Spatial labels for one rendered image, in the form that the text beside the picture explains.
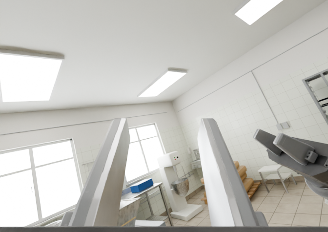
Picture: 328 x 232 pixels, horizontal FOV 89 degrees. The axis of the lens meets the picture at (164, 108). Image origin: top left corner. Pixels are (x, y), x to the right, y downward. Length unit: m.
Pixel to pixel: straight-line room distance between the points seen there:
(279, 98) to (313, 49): 1.05
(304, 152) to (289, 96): 4.01
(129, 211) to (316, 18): 4.33
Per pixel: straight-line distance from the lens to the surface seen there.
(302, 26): 4.49
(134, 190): 3.88
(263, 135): 0.37
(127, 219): 0.87
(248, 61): 4.60
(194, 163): 5.26
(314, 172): 0.35
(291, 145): 0.33
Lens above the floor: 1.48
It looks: 13 degrees up
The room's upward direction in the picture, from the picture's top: 19 degrees counter-clockwise
